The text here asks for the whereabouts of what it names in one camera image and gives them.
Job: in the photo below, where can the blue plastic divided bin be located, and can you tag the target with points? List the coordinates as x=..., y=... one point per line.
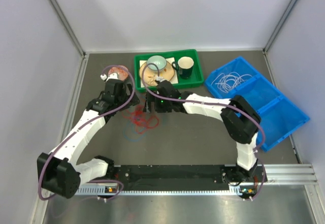
x=280, y=117

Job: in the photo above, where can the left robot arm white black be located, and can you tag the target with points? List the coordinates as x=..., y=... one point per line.
x=58, y=171

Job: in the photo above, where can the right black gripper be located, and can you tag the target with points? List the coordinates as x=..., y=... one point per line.
x=151, y=98

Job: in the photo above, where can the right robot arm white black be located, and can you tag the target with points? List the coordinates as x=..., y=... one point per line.
x=241, y=121

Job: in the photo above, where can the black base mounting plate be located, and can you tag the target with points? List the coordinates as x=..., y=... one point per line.
x=182, y=177

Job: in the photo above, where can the grey slotted cable duct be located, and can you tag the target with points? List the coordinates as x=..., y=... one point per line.
x=102, y=190

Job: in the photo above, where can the peach ceramic plate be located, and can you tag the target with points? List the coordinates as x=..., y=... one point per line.
x=149, y=75

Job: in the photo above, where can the dark green mug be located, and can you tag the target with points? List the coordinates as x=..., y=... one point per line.
x=184, y=67

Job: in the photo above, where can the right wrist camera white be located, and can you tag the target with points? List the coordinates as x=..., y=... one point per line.
x=159, y=79

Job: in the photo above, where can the red patterned small bowl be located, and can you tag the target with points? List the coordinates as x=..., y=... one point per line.
x=122, y=72

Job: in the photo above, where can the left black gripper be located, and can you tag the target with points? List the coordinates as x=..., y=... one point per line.
x=130, y=89

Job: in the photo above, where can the green plastic tray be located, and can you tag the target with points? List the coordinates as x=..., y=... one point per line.
x=195, y=80

